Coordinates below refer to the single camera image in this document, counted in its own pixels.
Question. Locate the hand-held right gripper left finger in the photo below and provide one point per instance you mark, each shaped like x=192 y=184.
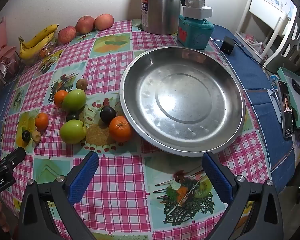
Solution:
x=83 y=175

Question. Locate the yellow banana bunch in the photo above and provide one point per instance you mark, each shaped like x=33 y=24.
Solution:
x=37 y=42

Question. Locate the oval green jujube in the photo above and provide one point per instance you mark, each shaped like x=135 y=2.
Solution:
x=74 y=100

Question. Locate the small orange tangerine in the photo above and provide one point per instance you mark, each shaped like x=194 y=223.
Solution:
x=41 y=121
x=60 y=98

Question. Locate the stainless steel thermos jug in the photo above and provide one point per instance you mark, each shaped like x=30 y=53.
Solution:
x=162 y=5

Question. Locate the pink checked printed tablecloth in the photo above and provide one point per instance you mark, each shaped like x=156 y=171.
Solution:
x=130 y=192

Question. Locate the dark purple plum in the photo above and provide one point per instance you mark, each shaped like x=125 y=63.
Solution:
x=72 y=117
x=108 y=114
x=26 y=135

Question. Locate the large orange tangerine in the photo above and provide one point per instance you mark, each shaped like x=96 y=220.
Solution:
x=120 y=132

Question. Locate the glass bowl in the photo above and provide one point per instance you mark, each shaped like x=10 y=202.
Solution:
x=46 y=52

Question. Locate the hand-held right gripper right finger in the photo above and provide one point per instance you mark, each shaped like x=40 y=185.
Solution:
x=216 y=177

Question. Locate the brown longan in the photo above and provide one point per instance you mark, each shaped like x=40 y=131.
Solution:
x=82 y=83
x=36 y=136

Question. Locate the round steel basin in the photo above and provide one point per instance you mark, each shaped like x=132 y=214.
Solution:
x=182 y=102

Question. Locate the black smartphone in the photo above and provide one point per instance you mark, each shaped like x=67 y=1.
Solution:
x=286 y=110

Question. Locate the round green jujube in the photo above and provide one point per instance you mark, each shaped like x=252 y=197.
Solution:
x=73 y=131

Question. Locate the black charger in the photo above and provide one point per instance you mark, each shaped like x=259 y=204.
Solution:
x=227 y=46

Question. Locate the pink wrapped bouquet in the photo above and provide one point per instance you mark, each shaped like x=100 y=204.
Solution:
x=0 y=50

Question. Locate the red apple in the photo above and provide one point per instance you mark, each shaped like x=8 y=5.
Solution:
x=67 y=34
x=104 y=21
x=85 y=24

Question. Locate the teal cardboard box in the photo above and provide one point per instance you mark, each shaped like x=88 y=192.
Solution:
x=298 y=90

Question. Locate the teal toy box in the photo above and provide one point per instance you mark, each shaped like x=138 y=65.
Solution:
x=195 y=32

